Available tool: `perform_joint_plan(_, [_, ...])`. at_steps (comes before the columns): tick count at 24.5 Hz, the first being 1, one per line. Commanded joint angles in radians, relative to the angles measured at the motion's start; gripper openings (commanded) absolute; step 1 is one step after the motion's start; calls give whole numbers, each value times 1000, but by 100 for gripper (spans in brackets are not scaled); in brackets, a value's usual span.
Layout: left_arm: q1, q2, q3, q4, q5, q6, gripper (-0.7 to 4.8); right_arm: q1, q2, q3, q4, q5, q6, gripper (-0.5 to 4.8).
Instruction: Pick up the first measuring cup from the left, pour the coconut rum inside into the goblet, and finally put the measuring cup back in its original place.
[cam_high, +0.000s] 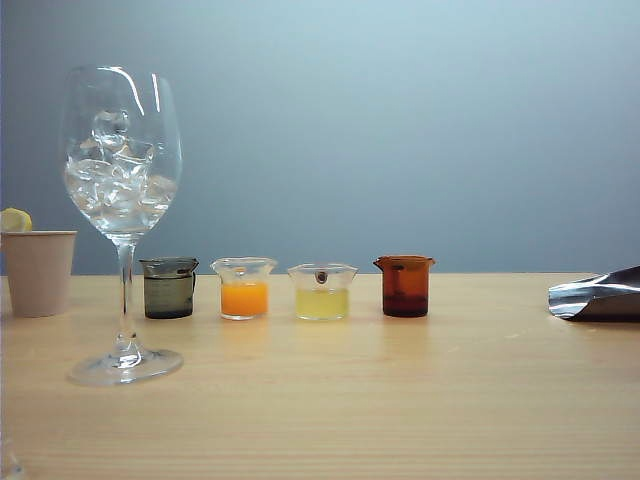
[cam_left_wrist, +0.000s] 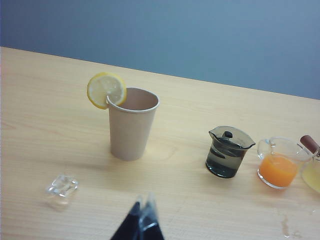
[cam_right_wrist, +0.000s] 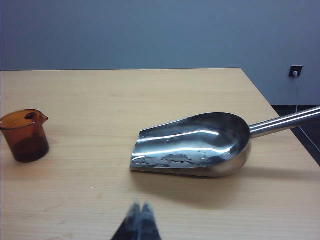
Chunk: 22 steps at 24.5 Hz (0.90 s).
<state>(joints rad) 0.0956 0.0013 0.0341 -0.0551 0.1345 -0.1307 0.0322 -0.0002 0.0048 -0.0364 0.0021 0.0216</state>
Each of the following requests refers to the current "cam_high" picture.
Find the clear cup with yellow juice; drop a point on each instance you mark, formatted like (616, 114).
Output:
(322, 302)

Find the clear cup with orange juice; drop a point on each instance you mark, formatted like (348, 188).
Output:
(245, 300)

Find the shiny silver metal scoop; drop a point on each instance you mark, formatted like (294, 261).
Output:
(600, 295)

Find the beige paper cup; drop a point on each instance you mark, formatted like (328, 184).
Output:
(40, 275)

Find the amber brown measuring cup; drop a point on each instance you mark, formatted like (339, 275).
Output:
(405, 290)

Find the smoky grey measuring cup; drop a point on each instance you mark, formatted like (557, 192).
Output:
(167, 300)

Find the yellow lemon slice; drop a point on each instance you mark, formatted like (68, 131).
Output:
(15, 221)

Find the clear stemmed wine glass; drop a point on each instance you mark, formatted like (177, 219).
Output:
(125, 300)

